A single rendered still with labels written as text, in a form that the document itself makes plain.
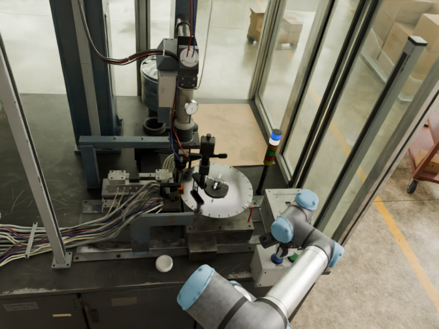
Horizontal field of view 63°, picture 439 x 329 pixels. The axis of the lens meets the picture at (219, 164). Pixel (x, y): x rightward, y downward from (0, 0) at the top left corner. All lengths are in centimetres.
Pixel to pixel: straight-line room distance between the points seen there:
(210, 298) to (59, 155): 140
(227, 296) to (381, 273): 207
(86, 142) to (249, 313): 108
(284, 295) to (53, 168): 141
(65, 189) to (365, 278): 200
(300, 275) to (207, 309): 28
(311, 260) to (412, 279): 194
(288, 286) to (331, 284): 166
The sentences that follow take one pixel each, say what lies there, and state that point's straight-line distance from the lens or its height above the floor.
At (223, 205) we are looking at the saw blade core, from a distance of 152.
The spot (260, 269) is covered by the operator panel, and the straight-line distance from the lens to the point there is 147.
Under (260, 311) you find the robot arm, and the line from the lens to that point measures 88.
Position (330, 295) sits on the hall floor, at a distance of 258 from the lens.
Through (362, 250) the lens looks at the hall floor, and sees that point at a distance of 289.
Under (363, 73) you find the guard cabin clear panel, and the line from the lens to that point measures 141.
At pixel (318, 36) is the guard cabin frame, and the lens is 173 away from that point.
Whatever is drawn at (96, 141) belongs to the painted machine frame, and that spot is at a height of 104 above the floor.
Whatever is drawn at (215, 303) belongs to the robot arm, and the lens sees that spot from 86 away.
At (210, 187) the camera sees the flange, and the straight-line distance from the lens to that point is 157.
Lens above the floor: 211
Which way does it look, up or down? 43 degrees down
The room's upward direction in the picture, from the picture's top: 10 degrees clockwise
